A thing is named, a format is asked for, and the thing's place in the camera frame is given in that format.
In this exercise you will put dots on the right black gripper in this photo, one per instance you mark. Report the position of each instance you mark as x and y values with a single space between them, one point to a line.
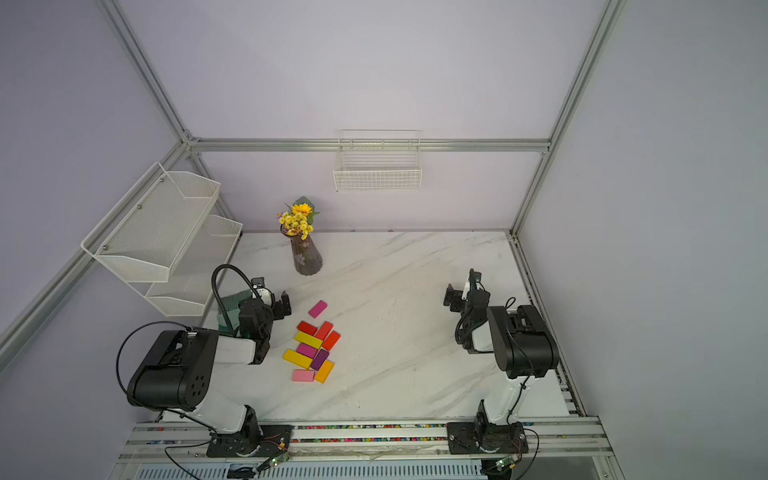
455 297

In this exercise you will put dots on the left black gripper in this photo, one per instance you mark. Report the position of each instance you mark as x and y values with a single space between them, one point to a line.
279 306

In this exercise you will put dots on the magenta block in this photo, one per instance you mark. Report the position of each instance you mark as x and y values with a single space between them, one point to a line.
317 309
307 350

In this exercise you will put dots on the yellow block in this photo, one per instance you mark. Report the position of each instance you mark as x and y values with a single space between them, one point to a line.
309 340
297 359

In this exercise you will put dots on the orange block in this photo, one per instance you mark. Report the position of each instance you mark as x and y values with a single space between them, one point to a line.
324 371

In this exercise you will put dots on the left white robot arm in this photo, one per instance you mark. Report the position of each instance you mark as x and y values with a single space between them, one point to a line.
175 375

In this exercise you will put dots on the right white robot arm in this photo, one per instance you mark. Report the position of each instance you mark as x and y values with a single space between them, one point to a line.
516 336

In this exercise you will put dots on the red block upper left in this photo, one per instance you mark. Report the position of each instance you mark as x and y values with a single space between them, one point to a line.
307 328

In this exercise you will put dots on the red block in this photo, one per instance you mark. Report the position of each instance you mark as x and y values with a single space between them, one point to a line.
331 340
307 328
324 330

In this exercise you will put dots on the red block middle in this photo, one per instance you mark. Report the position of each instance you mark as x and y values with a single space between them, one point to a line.
324 330

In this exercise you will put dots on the magenta block in pile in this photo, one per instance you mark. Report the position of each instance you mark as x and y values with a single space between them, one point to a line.
307 350

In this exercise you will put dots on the red block right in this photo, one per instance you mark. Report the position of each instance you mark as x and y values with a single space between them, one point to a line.
331 340

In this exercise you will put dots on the dark glass vase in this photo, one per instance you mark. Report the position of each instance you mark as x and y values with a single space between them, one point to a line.
306 257

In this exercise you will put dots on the purple block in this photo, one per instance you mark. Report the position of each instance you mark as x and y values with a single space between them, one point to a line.
319 359

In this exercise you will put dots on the pink block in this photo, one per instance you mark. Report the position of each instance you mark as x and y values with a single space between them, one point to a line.
303 376

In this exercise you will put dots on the yellow flower bouquet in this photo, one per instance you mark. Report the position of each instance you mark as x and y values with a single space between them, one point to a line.
297 221

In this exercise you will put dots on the white two-tier mesh shelf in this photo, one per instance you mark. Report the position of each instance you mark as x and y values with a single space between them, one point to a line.
164 239

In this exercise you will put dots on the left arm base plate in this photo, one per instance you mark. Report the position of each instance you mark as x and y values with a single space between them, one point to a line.
266 441

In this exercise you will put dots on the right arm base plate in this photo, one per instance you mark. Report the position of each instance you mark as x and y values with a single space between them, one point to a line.
467 438

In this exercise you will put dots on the aluminium frame back bar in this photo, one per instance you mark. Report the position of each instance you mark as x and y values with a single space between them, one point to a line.
394 144

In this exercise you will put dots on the white wire wall basket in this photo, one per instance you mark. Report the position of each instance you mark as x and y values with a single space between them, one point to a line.
363 171

